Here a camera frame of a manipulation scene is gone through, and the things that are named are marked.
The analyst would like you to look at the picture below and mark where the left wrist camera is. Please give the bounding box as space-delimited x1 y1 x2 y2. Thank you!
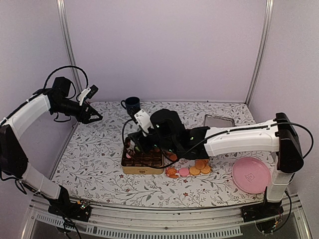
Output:
77 85 99 106

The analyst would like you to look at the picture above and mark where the aluminium front rail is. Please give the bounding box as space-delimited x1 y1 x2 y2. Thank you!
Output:
21 194 315 239

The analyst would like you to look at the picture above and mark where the dark blue mug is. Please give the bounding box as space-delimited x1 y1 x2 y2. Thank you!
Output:
120 97 141 116

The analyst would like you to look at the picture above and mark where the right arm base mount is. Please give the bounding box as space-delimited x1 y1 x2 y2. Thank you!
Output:
240 202 284 222

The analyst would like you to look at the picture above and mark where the tin lid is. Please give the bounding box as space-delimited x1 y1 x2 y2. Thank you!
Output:
204 115 235 127

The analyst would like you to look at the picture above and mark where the gold cookie tin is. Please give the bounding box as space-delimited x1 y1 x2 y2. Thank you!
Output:
121 137 164 175

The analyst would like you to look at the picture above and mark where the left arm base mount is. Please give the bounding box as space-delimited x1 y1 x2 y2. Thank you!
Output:
47 191 92 222

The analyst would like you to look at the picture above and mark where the floral tablecloth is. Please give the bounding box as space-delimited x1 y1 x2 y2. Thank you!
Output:
52 102 275 208

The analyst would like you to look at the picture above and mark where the pink plate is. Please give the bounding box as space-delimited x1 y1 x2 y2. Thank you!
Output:
232 157 271 194

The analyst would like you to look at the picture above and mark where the left frame post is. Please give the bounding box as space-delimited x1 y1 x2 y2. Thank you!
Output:
56 0 83 92

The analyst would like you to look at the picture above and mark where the frame post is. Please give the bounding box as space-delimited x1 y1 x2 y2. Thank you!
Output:
245 0 274 106
56 0 83 92

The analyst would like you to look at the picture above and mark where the swirl butter cookie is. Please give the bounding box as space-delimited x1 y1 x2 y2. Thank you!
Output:
165 167 178 178

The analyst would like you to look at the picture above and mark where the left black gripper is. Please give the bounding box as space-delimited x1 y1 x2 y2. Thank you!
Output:
52 97 103 123

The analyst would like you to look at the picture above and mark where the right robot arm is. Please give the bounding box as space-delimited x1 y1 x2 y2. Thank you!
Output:
129 108 304 217

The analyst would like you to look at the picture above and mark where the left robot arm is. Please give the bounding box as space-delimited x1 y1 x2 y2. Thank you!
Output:
0 77 102 216

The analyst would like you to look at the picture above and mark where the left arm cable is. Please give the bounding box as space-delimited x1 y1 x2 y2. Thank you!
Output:
44 65 90 89

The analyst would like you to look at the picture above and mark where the right frame post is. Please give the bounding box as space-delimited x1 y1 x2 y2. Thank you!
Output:
245 0 274 106

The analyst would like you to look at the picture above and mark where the floral cookie tray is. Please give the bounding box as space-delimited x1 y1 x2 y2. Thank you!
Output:
163 152 212 178

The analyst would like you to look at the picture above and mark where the round waffle cookie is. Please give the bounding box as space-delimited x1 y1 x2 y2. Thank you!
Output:
200 165 211 174
189 166 201 176

